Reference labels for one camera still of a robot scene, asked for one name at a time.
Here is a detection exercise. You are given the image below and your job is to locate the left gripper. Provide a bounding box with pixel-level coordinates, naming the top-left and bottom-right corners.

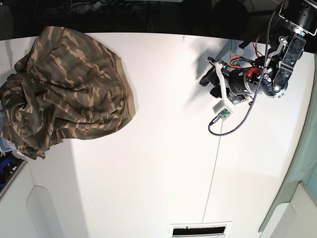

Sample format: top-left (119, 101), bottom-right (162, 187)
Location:
top-left (199, 57), bottom-right (255, 105)

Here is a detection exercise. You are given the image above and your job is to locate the camouflage t-shirt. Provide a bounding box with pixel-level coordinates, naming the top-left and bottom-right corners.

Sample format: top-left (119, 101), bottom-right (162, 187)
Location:
top-left (0, 26), bottom-right (136, 159)

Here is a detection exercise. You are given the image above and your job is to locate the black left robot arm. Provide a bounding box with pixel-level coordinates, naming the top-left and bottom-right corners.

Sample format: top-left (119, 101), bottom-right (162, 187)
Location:
top-left (220, 0), bottom-right (317, 105)

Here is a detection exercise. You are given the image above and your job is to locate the white slotted table vent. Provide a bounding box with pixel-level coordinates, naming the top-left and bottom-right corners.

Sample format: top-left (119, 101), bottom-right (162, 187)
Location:
top-left (169, 222), bottom-right (232, 238)

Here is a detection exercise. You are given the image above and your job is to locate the clear plastic screw box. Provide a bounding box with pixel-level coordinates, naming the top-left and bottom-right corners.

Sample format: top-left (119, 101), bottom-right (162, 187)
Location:
top-left (0, 111), bottom-right (16, 154)

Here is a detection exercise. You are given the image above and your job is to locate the grey tray with blue items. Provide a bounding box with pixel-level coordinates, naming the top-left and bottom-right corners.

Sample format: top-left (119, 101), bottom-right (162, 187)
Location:
top-left (0, 150), bottom-right (26, 195)

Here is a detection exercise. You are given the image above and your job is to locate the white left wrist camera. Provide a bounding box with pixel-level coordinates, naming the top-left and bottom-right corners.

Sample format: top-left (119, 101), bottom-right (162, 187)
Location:
top-left (213, 99), bottom-right (234, 121)

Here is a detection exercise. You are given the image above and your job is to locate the braided camera cable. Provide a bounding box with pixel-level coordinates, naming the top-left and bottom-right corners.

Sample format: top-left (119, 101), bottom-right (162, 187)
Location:
top-left (208, 9), bottom-right (277, 136)

